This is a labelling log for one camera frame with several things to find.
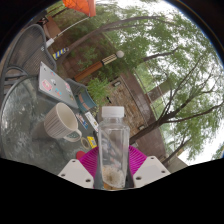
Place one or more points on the wooden lamp post, white globe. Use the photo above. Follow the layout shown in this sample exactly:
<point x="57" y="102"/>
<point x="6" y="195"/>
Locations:
<point x="90" y="69"/>

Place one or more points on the tree with slim grey trunk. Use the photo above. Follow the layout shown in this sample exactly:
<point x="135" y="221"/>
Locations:
<point x="100" y="31"/>

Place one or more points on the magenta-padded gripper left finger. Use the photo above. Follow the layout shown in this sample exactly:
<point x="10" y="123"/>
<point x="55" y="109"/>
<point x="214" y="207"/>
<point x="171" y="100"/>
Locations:
<point x="88" y="163"/>

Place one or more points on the white paper card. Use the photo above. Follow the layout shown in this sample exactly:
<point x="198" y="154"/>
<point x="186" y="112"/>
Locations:
<point x="91" y="120"/>

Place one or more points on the small yellow packet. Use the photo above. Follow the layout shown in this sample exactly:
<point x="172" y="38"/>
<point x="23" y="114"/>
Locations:
<point x="92" y="142"/>

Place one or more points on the clear bottle with white cap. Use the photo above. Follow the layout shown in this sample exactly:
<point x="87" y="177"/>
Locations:
<point x="114" y="146"/>

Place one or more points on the flat round red coaster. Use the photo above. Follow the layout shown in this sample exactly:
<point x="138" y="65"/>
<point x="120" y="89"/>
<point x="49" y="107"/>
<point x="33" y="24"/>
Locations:
<point x="80" y="155"/>

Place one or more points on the white ribbed mug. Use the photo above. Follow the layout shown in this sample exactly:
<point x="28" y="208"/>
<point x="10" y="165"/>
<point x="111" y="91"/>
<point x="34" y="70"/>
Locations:
<point x="55" y="125"/>

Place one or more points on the green plant in teal pot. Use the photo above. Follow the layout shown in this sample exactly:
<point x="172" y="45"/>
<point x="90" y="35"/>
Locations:
<point x="85" y="100"/>

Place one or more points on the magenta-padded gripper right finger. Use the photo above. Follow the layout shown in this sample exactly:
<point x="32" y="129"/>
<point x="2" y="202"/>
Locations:
<point x="138" y="161"/>

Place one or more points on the grey wicker chair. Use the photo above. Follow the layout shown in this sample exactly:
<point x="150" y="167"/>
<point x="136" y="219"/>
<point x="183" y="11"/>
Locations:
<point x="30" y="50"/>
<point x="74" y="83"/>

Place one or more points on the tree with dark trunk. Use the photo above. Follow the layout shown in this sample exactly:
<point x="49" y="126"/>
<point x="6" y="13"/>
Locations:
<point x="156" y="123"/>

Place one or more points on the orange canopy with white pole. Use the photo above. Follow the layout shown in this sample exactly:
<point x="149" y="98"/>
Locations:
<point x="80" y="6"/>

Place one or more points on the blue yellow striped cone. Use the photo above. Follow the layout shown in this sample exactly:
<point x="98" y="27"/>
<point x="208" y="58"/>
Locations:
<point x="60" y="53"/>

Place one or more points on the silver laptop with stickers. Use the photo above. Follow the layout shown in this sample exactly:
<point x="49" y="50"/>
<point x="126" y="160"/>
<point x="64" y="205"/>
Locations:
<point x="55" y="85"/>

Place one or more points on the wall lamp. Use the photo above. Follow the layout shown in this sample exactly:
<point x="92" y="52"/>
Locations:
<point x="117" y="83"/>
<point x="141" y="127"/>

